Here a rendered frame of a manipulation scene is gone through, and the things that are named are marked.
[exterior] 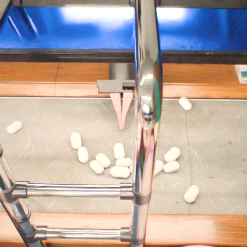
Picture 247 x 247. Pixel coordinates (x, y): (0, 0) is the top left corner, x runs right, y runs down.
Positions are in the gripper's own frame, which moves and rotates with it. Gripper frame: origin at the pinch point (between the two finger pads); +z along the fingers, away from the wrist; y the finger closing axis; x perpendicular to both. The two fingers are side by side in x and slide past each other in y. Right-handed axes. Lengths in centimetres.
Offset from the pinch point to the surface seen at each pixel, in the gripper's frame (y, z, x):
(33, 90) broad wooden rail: -21.1, -8.3, 7.7
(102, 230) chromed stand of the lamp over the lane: -2.0, 15.1, -23.8
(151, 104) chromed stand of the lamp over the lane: 3.1, -0.6, -43.8
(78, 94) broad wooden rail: -10.3, -7.3, 7.8
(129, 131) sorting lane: 1.7, 1.3, 1.5
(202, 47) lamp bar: 9.6, -8.2, -32.5
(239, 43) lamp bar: 13.7, -8.6, -32.6
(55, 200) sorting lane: -11.9, 14.1, -9.1
